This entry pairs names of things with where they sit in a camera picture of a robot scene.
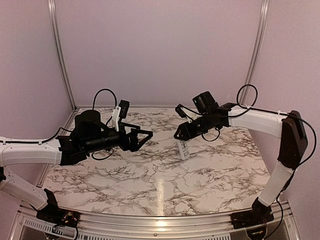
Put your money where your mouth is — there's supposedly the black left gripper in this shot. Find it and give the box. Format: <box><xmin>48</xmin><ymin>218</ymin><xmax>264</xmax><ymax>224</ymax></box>
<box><xmin>84</xmin><ymin>121</ymin><xmax>154</xmax><ymax>154</ymax></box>

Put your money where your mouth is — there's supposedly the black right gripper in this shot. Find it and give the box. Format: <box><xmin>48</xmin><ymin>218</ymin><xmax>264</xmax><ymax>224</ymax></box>
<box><xmin>174</xmin><ymin>112</ymin><xmax>219</xmax><ymax>141</ymax></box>

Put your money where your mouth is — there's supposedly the white air conditioner remote control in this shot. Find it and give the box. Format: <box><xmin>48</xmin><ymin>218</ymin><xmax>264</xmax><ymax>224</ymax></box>
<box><xmin>177</xmin><ymin>140</ymin><xmax>190</xmax><ymax>160</ymax></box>

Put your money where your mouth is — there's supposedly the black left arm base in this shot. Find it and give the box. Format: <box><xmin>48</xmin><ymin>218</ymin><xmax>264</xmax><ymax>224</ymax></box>
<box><xmin>36</xmin><ymin>188</ymin><xmax>80</xmax><ymax>228</ymax></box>

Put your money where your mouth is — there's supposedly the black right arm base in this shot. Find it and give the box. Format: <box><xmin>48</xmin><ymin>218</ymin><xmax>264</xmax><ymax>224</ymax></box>
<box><xmin>230</xmin><ymin>197</ymin><xmax>275</xmax><ymax>229</ymax></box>

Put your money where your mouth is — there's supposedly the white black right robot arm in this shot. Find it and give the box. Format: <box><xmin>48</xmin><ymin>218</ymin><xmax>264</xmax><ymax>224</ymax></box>
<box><xmin>174</xmin><ymin>91</ymin><xmax>308</xmax><ymax>224</ymax></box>

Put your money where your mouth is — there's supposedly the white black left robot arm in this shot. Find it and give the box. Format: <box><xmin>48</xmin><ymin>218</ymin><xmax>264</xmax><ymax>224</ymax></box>
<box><xmin>0</xmin><ymin>109</ymin><xmax>153</xmax><ymax>223</ymax></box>

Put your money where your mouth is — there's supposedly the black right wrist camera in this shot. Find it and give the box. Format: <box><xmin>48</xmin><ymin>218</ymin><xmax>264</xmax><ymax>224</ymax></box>
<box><xmin>175</xmin><ymin>104</ymin><xmax>187</xmax><ymax>118</ymax></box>

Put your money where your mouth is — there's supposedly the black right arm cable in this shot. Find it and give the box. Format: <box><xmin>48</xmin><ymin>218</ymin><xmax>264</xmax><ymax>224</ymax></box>
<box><xmin>178</xmin><ymin>84</ymin><xmax>317</xmax><ymax>166</ymax></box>

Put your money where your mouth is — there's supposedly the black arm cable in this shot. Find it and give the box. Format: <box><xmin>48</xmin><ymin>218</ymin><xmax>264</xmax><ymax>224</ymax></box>
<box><xmin>178</xmin><ymin>84</ymin><xmax>317</xmax><ymax>166</ymax></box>
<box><xmin>0</xmin><ymin>88</ymin><xmax>118</xmax><ymax>161</ymax></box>

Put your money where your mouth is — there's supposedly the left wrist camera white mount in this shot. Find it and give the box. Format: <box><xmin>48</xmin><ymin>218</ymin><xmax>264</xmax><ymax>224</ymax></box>
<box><xmin>111</xmin><ymin>99</ymin><xmax>130</xmax><ymax>132</ymax></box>

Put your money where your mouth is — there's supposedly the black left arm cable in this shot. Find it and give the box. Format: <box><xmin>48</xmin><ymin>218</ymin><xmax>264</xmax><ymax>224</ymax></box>
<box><xmin>0</xmin><ymin>88</ymin><xmax>118</xmax><ymax>161</ymax></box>

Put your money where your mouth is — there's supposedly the right aluminium frame post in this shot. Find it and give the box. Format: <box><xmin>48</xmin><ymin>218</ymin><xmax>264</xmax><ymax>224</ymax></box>
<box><xmin>242</xmin><ymin>0</ymin><xmax>270</xmax><ymax>111</ymax></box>

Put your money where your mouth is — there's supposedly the aluminium frame post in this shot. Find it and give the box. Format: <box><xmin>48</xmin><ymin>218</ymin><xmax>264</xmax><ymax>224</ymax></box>
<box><xmin>47</xmin><ymin>0</ymin><xmax>77</xmax><ymax>112</ymax></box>
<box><xmin>242</xmin><ymin>0</ymin><xmax>270</xmax><ymax>111</ymax></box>

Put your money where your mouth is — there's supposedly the left aluminium frame post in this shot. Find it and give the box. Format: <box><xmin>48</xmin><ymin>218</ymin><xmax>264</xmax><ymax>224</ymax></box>
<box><xmin>47</xmin><ymin>0</ymin><xmax>77</xmax><ymax>112</ymax></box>

